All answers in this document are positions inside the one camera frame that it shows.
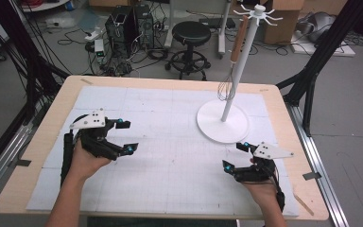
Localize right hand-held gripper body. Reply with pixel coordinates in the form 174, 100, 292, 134
233, 141, 295, 184

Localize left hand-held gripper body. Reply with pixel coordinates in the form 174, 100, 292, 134
69, 108, 126, 161

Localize white hook stand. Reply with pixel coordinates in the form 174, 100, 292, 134
196, 4, 284, 145

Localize wooden handled wire whisk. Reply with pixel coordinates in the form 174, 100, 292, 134
216, 14, 250, 102

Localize person's right hand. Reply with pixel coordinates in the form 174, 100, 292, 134
241, 157, 281, 207

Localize person's left hand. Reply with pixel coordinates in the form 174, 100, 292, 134
70, 137, 113, 185

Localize white grid mat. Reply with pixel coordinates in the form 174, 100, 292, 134
26, 85, 301, 218

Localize thin wooden stick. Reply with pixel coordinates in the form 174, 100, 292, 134
292, 192, 316, 218

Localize white adapter with green light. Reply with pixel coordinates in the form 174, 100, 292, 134
94, 39, 106, 59

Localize white power strip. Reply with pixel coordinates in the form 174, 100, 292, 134
84, 26, 107, 43

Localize large black computer tower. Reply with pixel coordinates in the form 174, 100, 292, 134
104, 5, 139, 60

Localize slim black computer tower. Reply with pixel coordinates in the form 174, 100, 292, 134
133, 4, 156, 50

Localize black round stool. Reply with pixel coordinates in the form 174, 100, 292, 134
164, 20, 213, 81

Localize flat white board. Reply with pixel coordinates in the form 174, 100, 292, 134
288, 30, 357, 58

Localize brown cardboard box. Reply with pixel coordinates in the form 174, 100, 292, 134
262, 0, 305, 45

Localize black power strip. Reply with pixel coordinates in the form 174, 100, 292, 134
198, 17, 236, 30

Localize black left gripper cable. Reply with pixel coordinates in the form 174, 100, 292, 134
60, 113, 90, 187

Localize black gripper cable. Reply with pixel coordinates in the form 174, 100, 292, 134
60, 113, 90, 187
264, 162, 286, 213

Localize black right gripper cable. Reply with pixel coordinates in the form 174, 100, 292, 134
264, 162, 286, 213

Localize aluminium rail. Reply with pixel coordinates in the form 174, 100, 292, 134
0, 121, 36, 206
285, 102, 350, 227

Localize black metal frame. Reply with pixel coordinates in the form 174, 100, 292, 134
0, 0, 71, 126
276, 0, 363, 137

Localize white metal frame legs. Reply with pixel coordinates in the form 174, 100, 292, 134
164, 0, 233, 60

